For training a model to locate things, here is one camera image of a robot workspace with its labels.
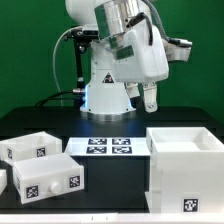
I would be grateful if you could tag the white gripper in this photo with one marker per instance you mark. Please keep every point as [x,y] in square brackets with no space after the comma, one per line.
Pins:
[139,62]

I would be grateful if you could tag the white drawer cabinet box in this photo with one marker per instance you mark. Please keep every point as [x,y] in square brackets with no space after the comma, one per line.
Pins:
[186,173]

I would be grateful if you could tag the white drawer with knob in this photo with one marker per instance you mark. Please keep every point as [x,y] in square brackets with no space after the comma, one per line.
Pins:
[43,177]

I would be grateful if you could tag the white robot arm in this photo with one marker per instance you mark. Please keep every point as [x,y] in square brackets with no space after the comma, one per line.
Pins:
[105,98]

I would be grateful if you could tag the white open drawer tray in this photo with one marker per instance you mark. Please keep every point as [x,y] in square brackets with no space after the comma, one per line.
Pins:
[29,146]

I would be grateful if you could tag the white fiducial marker sheet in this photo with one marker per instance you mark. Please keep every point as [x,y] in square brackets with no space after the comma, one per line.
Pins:
[107,146]

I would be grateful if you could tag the white L-shaped corner fence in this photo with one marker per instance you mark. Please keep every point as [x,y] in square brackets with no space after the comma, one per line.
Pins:
[205,218]

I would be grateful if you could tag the white block at left edge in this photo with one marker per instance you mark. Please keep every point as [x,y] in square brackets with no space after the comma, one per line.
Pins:
[3,180]

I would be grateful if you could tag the black camera on stand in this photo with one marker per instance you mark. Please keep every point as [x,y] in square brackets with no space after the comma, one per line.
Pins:
[80,50]

